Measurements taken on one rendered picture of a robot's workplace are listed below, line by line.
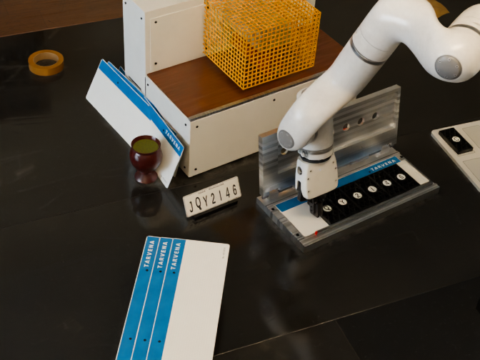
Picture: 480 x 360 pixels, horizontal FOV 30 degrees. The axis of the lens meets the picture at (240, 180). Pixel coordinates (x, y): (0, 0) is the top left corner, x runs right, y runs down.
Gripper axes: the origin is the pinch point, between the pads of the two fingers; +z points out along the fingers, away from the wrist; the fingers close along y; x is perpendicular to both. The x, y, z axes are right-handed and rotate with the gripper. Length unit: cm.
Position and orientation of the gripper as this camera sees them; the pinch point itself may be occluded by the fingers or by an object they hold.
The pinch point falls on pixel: (316, 208)
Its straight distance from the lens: 222.7
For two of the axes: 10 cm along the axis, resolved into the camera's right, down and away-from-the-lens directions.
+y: 8.4, -3.2, 4.4
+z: 0.6, 8.5, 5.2
